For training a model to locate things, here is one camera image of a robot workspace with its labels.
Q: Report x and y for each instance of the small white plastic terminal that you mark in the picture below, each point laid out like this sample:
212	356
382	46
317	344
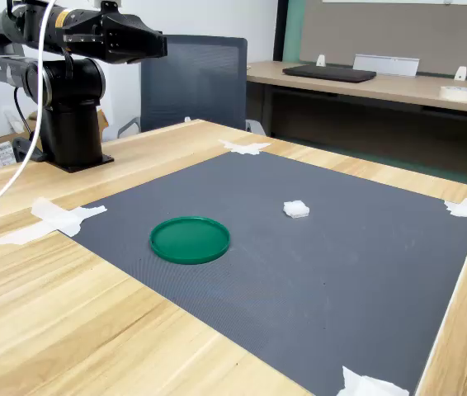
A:
296	208

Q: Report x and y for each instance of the round green lid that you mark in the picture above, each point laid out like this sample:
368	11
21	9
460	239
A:
190	241

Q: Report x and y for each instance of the dark blue office chair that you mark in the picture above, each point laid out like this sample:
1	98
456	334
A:
200	82

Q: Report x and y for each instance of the brown cardboard box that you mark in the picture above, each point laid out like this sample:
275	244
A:
102	123

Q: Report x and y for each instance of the black laptop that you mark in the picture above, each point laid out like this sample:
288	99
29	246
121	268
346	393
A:
328	73

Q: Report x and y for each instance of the grey partition with green edge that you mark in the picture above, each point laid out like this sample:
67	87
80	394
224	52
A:
382	29

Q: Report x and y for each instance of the pale wooden desk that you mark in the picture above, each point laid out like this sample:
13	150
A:
382	88

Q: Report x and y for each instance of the dark grey mat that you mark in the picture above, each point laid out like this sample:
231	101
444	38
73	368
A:
299	288

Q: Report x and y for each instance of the white tape roll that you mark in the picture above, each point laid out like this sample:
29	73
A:
458	94

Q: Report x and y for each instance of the small white bracket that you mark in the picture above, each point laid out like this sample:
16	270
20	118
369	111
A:
459	73
320	61

